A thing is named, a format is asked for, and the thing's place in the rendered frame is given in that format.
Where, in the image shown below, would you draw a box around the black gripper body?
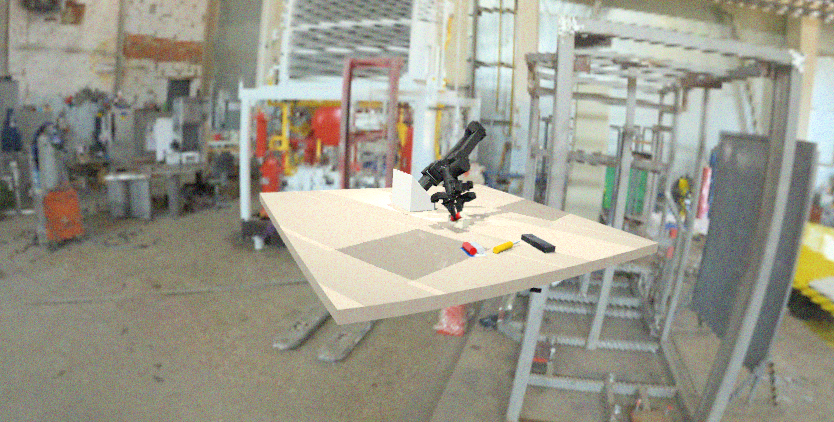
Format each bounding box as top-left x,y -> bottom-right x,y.
430,178 -> 476,203

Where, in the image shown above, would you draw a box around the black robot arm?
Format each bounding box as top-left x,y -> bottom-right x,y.
418,120 -> 486,193

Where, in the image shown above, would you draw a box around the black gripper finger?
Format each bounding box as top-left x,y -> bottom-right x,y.
441,199 -> 456,219
455,199 -> 468,213

